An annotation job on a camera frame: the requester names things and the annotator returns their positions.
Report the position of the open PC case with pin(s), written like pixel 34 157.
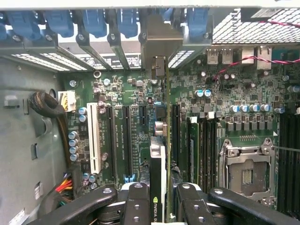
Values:
pixel 23 140

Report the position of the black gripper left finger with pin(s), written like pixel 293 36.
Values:
pixel 136 206

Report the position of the installed green RAM stick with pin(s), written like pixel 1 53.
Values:
pixel 193 152

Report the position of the metal CPU socket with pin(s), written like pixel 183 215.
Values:
pixel 246 173

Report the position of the long black expansion slot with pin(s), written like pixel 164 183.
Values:
pixel 112 140
pixel 176 133

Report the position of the white power connector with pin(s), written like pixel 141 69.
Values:
pixel 68 100

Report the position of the short black expansion slot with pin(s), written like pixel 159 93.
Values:
pixel 143 114

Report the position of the blue card retention clip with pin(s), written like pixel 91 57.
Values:
pixel 127 23
pixel 198 23
pixel 23 23
pixel 59 23
pixel 95 23

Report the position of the white expansion slot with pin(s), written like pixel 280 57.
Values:
pixel 93 136

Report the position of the green Dell motherboard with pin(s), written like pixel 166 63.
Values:
pixel 234 93

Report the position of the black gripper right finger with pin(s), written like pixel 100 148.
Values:
pixel 194 206

